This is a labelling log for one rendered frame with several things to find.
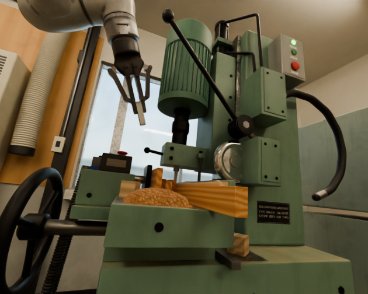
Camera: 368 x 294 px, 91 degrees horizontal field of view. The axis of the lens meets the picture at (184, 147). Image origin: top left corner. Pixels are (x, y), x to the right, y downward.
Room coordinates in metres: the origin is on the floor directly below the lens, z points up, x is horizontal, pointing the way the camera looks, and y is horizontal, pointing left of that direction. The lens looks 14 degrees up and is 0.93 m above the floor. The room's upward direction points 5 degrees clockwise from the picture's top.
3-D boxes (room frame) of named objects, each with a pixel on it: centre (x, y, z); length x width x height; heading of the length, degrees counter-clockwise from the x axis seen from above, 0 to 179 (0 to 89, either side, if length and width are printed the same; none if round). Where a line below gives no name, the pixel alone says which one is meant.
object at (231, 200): (0.54, 0.01, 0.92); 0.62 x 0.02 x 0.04; 17
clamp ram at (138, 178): (0.58, 0.14, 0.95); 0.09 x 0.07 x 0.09; 17
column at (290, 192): (0.67, -0.26, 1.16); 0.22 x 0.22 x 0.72; 17
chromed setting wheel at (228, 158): (0.50, -0.14, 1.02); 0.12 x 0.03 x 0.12; 107
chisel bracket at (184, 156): (0.58, 0.00, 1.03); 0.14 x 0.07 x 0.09; 107
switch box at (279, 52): (0.54, -0.33, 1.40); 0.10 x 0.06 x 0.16; 107
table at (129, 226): (0.58, 0.13, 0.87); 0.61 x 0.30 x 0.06; 17
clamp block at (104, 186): (0.56, 0.21, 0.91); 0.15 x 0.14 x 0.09; 17
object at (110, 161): (0.55, 0.21, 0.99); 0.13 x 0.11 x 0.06; 17
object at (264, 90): (0.50, -0.23, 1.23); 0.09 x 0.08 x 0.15; 107
